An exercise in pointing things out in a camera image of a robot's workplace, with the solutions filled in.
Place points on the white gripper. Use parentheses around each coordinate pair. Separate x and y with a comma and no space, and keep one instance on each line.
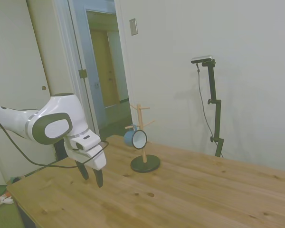
(95,159)

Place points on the blue enamel mug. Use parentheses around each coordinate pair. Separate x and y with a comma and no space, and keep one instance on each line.
(128,139)

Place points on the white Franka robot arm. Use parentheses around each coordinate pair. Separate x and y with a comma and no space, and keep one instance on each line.
(57,107)

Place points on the wooden mug tree black base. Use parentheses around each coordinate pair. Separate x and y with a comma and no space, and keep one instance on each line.
(145,166)

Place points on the black floor-standing box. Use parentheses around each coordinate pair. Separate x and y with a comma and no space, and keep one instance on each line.
(60,149)

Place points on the brass door latch plate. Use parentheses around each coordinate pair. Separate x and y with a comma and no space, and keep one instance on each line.
(82,73)

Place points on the wooden hallway door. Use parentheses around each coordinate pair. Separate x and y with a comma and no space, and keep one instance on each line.
(101,71)

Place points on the open white door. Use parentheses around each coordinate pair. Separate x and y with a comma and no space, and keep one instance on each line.
(76,35)

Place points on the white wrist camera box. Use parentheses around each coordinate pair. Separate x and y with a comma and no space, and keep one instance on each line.
(90,140)

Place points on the round wall knob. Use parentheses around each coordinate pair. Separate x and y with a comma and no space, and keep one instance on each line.
(44,88)

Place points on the white door frame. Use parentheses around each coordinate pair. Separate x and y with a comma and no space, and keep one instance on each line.
(61,47)

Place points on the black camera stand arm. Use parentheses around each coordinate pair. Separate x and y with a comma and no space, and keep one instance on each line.
(217,118)

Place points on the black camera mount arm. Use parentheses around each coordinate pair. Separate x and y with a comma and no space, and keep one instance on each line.
(199,85)

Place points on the metal wall switch plate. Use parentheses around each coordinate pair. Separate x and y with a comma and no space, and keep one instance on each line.
(133,26)

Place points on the grey exterior stereo camera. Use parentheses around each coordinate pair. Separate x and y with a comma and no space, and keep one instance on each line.
(202,59)

